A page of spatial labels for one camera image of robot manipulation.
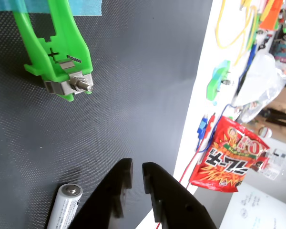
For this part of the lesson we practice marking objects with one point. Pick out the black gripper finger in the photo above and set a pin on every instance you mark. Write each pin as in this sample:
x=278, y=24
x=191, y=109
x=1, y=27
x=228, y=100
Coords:
x=102, y=198
x=176, y=205

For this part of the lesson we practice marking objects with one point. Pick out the white AA battery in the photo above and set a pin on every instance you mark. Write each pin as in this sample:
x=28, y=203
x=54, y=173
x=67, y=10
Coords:
x=64, y=207

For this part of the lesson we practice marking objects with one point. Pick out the green battery holder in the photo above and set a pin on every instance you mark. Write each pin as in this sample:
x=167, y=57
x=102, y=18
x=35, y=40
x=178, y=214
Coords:
x=62, y=28

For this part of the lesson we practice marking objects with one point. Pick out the red snack bag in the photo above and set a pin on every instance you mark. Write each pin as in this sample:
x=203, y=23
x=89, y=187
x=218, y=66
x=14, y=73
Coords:
x=224, y=167

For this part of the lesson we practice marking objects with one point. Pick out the white paper sheet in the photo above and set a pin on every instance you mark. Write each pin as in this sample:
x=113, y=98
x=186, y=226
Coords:
x=252, y=210

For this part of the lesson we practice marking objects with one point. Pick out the red connector clip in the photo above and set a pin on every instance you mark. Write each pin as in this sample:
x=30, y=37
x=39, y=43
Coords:
x=211, y=124

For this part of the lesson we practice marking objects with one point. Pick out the dark grey mat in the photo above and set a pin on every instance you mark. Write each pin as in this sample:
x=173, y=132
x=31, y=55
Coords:
x=133, y=95

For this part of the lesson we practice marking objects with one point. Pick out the clear plastic bottle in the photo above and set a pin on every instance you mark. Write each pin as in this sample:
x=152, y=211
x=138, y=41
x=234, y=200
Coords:
x=276, y=164

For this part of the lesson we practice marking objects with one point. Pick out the small red white ball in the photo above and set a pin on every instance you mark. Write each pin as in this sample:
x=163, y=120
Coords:
x=264, y=132

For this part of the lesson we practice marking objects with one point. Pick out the small green printed block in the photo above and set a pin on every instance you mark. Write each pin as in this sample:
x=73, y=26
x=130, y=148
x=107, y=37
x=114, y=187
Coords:
x=213, y=88

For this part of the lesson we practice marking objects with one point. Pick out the black stand legs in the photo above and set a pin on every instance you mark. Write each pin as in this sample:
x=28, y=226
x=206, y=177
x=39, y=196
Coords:
x=276, y=118

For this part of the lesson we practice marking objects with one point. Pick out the short blue tape piece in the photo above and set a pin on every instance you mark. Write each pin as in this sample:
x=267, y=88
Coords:
x=220, y=70

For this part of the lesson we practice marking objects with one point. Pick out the clear plastic bag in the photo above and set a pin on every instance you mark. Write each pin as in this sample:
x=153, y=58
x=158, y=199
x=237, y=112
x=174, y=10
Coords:
x=262, y=76

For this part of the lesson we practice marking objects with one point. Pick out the yellow rubber band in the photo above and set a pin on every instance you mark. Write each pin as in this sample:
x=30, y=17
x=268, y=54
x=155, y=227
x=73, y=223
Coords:
x=217, y=31

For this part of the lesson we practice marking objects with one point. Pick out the colourful printed package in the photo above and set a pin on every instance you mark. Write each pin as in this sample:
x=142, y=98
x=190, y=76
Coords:
x=282, y=48

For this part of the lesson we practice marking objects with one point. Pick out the blue masking tape strip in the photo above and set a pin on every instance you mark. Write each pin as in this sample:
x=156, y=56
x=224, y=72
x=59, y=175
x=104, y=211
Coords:
x=90, y=7

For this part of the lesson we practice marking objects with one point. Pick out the orange plastic piece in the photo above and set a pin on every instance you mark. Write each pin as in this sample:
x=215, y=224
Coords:
x=271, y=16

